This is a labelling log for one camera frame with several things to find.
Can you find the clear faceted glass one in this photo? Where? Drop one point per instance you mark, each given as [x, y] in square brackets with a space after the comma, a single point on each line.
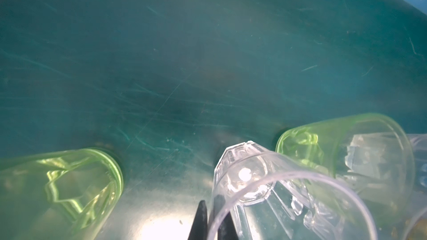
[272, 197]

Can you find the clear faceted glass two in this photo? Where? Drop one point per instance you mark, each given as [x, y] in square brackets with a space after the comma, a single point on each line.
[415, 226]

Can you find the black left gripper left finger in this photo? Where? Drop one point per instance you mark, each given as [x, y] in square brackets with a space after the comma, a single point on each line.
[199, 228]

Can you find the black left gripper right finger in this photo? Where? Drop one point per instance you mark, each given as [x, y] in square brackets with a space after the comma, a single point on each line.
[227, 229]

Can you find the small green transparent glass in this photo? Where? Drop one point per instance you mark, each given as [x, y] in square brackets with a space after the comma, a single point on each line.
[370, 153]

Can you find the tall green transparent glass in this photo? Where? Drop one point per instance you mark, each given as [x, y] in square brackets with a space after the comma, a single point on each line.
[66, 195]

